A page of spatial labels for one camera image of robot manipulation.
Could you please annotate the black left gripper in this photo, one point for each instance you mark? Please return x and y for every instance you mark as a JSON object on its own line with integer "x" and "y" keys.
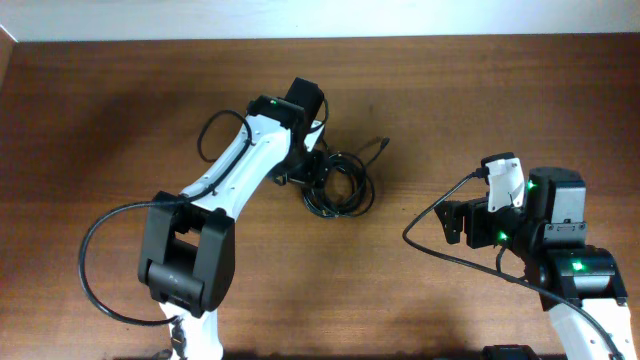
{"x": 302, "y": 175}

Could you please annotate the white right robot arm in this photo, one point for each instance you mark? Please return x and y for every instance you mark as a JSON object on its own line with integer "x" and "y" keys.
{"x": 539, "y": 216}

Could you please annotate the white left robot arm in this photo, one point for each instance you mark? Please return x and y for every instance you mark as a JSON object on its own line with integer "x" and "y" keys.
{"x": 187, "y": 257}

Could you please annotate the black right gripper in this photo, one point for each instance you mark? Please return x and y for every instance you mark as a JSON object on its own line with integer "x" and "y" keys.
{"x": 461, "y": 218}

